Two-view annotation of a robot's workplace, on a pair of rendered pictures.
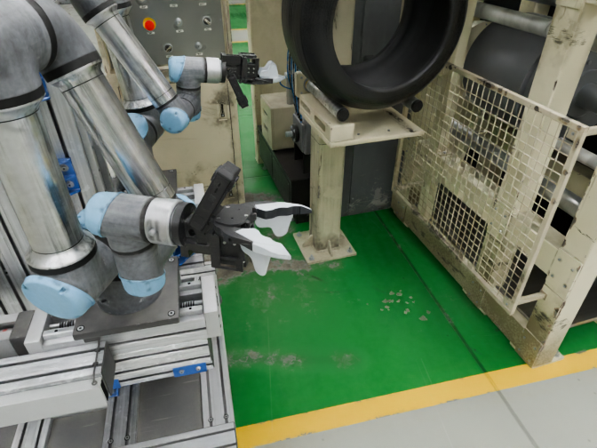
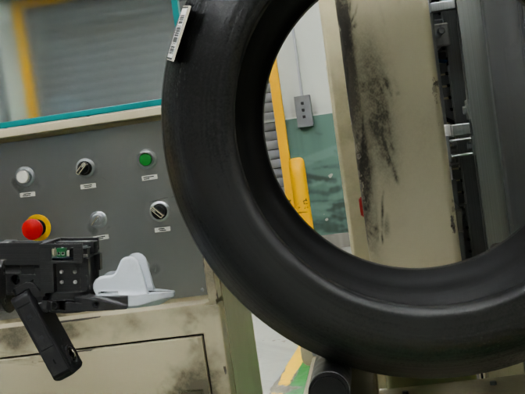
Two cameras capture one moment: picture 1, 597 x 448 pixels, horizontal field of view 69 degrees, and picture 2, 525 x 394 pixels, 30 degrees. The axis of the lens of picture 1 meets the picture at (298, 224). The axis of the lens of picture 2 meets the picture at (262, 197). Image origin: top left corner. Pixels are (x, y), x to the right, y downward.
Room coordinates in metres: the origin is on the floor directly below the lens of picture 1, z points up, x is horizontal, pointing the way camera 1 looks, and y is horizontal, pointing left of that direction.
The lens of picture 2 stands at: (0.45, -0.53, 1.17)
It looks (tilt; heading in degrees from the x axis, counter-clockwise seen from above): 3 degrees down; 24
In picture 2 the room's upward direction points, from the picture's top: 8 degrees counter-clockwise
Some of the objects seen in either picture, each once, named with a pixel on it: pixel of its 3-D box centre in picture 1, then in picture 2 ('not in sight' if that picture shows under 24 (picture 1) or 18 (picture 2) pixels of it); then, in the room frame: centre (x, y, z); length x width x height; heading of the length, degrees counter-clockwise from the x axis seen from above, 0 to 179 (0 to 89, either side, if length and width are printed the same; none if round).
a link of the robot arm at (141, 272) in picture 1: (144, 257); not in sight; (0.61, 0.28, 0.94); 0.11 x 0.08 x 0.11; 168
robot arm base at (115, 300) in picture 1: (125, 275); not in sight; (0.75, 0.40, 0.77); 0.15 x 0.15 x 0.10
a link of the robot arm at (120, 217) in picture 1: (125, 218); not in sight; (0.59, 0.28, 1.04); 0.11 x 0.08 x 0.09; 78
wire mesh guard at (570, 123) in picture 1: (457, 169); not in sight; (1.50, -0.61, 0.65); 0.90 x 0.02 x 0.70; 17
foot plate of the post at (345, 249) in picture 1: (323, 242); not in sight; (1.85, -0.14, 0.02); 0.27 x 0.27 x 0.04; 17
